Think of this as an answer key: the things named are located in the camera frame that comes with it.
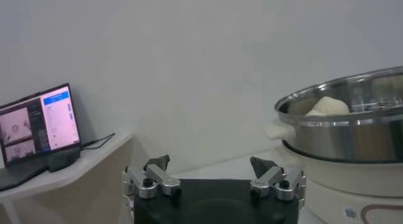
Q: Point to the white steamed baozi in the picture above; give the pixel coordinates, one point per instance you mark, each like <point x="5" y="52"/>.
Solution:
<point x="330" y="106"/>

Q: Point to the black laptop with white window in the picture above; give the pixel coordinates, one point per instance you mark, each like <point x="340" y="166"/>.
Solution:
<point x="56" y="121"/>

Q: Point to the white side table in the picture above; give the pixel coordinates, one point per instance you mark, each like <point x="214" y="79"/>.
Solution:
<point x="94" y="181"/>

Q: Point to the stainless steel steamer basket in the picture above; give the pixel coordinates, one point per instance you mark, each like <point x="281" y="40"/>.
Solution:
<point x="346" y="140"/>

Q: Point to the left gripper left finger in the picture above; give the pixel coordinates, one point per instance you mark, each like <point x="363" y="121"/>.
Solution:
<point x="157" y="176"/>

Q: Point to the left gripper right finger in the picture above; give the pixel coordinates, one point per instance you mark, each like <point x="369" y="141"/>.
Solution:
<point x="267" y="178"/>

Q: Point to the white electric cooker base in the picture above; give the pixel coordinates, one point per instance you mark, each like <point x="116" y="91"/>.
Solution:
<point x="330" y="187"/>

